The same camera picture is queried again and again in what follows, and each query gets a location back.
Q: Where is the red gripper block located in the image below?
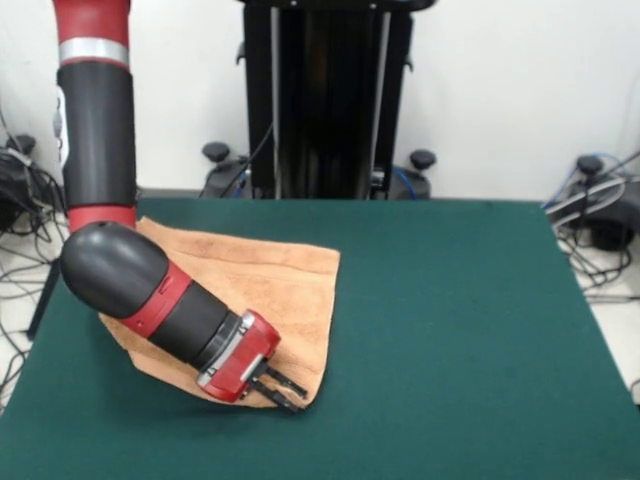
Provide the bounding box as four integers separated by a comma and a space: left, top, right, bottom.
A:
196, 308, 309, 415

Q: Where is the dark green table cloth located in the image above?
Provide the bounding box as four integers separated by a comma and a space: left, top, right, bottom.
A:
0, 198, 640, 480

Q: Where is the black floor stand base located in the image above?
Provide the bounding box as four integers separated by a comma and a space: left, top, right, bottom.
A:
0, 133, 69, 237

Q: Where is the blue floor cable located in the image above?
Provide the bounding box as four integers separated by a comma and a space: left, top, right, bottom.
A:
541, 152, 629, 211

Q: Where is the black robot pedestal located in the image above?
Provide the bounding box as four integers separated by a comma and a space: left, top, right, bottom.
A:
199, 0, 437, 202

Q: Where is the black floor cable tangle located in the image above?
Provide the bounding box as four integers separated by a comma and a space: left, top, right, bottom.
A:
553, 232, 640, 307
0, 164, 77, 406

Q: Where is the blue pedestal cable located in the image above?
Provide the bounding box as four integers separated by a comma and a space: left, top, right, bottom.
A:
391, 166, 427, 200

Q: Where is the grey floor stand base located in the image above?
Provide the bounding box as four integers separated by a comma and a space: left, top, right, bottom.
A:
544, 153, 640, 252

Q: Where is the tan terry towel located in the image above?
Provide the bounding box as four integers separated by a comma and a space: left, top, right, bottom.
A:
98, 215, 343, 414

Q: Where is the black pedestal cable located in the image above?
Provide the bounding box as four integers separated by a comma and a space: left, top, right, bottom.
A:
218, 122, 277, 200

